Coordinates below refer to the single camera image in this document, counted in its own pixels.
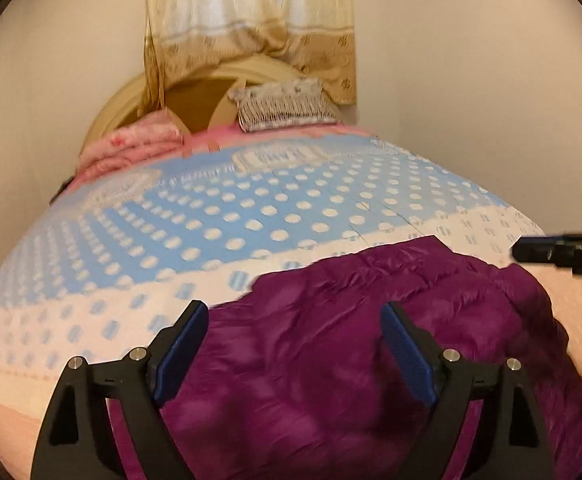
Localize cream round wooden headboard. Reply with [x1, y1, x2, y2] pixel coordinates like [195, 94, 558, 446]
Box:
[78, 55, 344, 161]

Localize black object beside bed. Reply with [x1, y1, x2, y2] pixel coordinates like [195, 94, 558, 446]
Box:
[51, 177, 72, 206]

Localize beige curtain with valance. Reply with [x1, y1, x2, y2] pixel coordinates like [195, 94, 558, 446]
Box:
[141, 0, 359, 116]

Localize polka dot bedspread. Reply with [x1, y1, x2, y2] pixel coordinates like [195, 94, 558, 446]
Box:
[0, 122, 582, 480]

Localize pink folded blanket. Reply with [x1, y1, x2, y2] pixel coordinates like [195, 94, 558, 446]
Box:
[73, 109, 184, 186]

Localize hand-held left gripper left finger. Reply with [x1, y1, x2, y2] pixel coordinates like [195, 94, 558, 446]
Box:
[31, 300, 210, 480]

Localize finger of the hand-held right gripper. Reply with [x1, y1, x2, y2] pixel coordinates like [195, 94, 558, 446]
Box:
[512, 232, 582, 277]

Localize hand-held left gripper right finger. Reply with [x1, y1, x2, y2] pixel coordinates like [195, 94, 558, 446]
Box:
[380, 301, 554, 480]

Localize striped frilled pillow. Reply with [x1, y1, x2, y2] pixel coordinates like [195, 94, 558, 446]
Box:
[228, 77, 339, 132]

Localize purple hooded puffer jacket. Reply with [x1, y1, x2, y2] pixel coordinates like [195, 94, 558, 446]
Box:
[108, 237, 582, 480]

